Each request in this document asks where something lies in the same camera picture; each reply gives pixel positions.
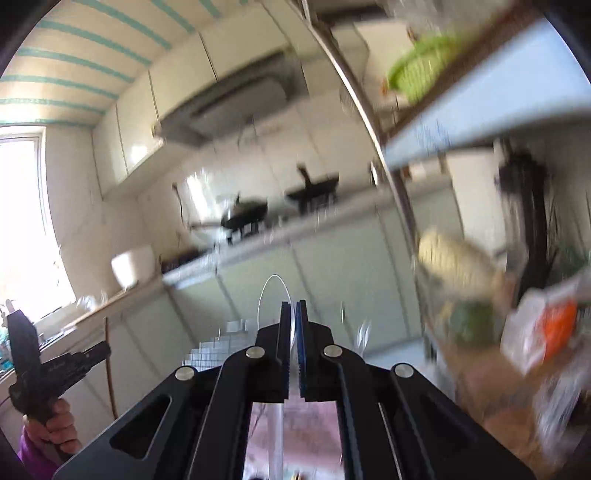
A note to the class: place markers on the clear plastic food jar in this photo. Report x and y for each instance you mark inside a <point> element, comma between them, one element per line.
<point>457,267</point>

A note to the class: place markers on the kitchen window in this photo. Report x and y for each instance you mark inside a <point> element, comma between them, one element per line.
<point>27,207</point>

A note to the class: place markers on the white upper cabinets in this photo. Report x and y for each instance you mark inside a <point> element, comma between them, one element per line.
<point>184,92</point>

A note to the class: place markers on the green plastic basket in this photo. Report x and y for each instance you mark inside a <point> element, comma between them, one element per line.
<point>415,69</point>

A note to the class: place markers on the black wok with lid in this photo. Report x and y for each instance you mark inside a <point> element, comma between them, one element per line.
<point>244,212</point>

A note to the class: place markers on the clear plastic spoon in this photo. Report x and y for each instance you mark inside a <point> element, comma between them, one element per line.
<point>279,434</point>

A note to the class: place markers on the black blender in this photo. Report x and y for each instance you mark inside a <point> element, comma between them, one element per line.
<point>531,207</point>

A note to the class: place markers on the white plastic bag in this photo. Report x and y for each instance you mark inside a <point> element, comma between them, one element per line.
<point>554,327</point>

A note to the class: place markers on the crumpled clear plastic bag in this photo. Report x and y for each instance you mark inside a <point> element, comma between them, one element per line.
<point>558,410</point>

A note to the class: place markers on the kitchen counter cabinets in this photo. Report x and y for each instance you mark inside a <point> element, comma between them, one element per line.
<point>323,258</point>

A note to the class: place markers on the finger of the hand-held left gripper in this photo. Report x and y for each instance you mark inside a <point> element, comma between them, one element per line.
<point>78,362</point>

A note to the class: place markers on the person's left forearm purple sleeve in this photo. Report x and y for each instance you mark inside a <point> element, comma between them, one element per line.
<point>37,461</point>

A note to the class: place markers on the metal shelf rack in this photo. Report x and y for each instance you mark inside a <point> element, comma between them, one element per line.
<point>461,134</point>

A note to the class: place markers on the black frying pan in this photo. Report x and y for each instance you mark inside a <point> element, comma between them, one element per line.
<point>314,187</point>

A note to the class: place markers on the person's left hand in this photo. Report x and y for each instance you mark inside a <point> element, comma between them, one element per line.
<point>62,429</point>

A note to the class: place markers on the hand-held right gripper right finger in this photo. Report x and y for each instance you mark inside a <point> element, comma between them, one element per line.
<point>302,346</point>

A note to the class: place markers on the grey range hood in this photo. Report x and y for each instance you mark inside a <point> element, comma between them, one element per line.
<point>221,106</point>

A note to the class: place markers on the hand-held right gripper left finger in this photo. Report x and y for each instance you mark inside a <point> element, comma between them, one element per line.
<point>286,337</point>

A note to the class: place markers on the white rice cooker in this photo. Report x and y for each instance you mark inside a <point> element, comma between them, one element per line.
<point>134,267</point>

